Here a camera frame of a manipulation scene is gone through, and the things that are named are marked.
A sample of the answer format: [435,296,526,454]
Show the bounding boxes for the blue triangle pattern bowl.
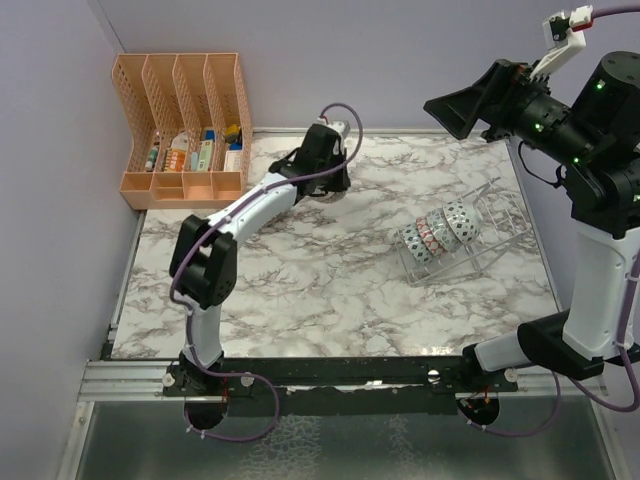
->
[426,208,461,252]

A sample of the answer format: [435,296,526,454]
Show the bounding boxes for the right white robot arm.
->
[424,51,639,391]

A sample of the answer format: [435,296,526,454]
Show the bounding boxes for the orange plastic desk organizer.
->
[112,53,253,211]

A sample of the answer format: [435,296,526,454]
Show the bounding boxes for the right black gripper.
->
[425,57,601,167]

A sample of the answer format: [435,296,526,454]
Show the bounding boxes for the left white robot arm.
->
[169,117,350,395]

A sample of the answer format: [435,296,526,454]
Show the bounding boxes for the items in organizer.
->
[144,124,243,173]

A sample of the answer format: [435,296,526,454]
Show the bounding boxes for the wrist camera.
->
[315,116,351,148]
[531,5,594,80]

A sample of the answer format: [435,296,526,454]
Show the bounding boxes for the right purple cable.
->
[467,0,640,437]

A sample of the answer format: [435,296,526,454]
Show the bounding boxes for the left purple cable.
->
[169,102,364,444]

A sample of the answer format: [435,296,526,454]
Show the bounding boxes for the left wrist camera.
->
[315,116,351,148]

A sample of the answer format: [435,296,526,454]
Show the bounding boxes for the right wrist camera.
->
[531,5,594,80]

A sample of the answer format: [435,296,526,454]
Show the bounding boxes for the purple cable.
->
[467,0,640,437]
[169,102,364,444]

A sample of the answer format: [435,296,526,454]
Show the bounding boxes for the red circle pattern bowl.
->
[442,201,483,245]

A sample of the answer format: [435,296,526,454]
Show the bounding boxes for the brown tile pattern bowl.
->
[315,191,346,204]

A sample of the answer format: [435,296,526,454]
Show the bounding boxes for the white wire dish rack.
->
[390,177,531,285]

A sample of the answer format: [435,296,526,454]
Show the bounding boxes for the blue floral pattern bowl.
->
[400,223,435,265]

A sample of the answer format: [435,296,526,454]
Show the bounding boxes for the red geometric pattern bowl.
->
[416,217,446,257]

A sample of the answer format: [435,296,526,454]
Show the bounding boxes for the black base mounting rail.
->
[99,327,521,417]

